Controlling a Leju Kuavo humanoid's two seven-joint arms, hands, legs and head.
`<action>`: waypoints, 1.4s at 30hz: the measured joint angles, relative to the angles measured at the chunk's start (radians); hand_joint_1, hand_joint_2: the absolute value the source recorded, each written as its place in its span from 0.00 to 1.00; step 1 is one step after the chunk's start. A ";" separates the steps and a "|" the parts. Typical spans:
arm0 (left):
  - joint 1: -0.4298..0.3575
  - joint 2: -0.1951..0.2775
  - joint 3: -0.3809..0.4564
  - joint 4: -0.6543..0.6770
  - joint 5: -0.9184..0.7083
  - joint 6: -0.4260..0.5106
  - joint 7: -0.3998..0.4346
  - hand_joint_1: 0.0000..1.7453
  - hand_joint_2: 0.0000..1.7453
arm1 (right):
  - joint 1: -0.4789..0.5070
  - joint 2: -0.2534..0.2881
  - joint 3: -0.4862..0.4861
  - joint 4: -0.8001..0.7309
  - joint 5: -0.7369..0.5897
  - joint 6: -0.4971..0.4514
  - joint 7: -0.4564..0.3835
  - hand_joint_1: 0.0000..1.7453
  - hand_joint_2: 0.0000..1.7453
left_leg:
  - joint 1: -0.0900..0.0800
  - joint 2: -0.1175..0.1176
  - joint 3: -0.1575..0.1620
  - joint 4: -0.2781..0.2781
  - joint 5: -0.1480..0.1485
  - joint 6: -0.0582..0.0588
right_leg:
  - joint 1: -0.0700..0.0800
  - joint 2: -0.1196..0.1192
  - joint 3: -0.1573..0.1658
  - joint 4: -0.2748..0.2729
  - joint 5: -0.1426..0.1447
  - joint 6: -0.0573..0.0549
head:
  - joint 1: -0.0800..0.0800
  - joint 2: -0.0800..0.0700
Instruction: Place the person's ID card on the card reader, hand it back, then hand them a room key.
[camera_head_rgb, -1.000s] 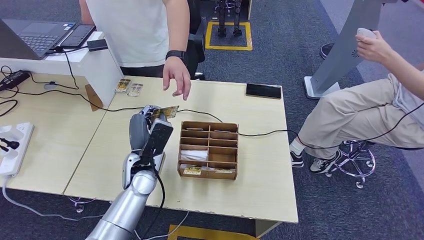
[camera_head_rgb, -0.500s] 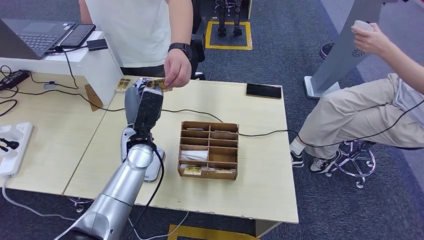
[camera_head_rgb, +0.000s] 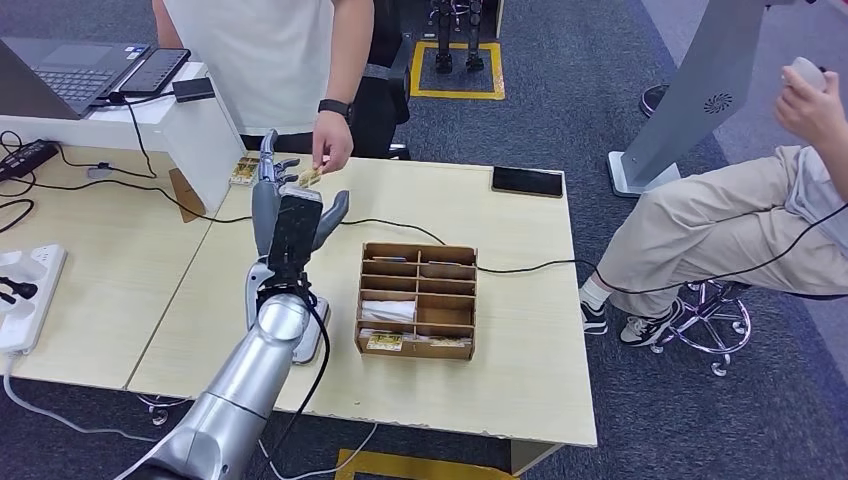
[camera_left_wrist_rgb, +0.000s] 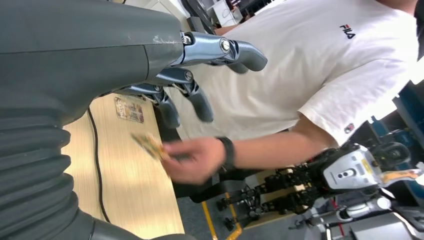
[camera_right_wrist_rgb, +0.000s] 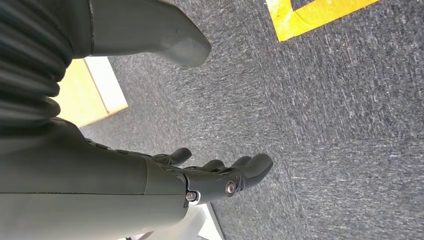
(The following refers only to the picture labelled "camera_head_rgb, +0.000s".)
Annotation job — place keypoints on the white handheld controller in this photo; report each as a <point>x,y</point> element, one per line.
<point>808,71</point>

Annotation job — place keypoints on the dark grey laptop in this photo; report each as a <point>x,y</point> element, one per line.
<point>66,73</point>

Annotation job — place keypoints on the chrome stool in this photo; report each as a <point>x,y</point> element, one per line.
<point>712,324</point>

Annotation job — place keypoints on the brown cardboard piece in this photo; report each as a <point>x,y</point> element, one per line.
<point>187,195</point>

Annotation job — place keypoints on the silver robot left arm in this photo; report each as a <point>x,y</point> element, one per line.
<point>252,378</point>

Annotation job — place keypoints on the black office chair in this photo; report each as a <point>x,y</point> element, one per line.
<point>387,99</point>

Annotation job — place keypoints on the black tablet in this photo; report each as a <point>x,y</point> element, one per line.
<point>154,70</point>

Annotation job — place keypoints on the wooden card organiser box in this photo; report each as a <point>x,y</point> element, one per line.
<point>447,311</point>

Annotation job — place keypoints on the standing person's left hand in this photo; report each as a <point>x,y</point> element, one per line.
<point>333,139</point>

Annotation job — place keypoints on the black shoe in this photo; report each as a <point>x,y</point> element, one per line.
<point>654,98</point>

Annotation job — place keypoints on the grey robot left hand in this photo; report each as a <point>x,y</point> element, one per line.
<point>265,212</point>

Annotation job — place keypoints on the chrome caster base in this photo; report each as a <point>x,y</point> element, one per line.
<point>159,414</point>

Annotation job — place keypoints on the black plug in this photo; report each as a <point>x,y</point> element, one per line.
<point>20,289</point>

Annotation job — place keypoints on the seated person's hand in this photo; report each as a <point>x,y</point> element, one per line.
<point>811,112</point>

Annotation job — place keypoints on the white power strip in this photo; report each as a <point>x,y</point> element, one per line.
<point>26,318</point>

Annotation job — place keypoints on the black power adapter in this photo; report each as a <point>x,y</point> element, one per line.
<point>26,158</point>

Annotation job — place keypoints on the small black hub box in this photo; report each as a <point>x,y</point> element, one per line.
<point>193,89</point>

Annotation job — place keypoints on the black wristwatch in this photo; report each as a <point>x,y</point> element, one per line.
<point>334,108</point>

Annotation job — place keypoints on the yellow card in organiser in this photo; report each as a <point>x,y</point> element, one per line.
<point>384,342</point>

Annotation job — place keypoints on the pale card in organiser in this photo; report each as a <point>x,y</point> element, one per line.
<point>450,342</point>

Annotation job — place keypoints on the white desk riser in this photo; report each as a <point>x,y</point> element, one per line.
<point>199,146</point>

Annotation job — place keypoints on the standing person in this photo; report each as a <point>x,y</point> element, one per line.
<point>265,60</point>

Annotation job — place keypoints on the seated person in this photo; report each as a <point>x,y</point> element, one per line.
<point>696,238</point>

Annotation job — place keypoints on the small grey adapter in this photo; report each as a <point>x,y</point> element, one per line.
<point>99,171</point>

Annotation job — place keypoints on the white paper sleeves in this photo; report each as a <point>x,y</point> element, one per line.
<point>389,311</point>

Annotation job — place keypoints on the grey kiosk stand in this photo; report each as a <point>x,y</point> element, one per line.
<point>702,86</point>

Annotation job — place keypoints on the yellow green picture card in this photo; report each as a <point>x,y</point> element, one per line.
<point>310,177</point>

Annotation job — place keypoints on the black smartphone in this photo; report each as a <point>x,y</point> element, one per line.
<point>528,181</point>

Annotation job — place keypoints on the black robot legs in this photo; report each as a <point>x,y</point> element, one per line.
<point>444,40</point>

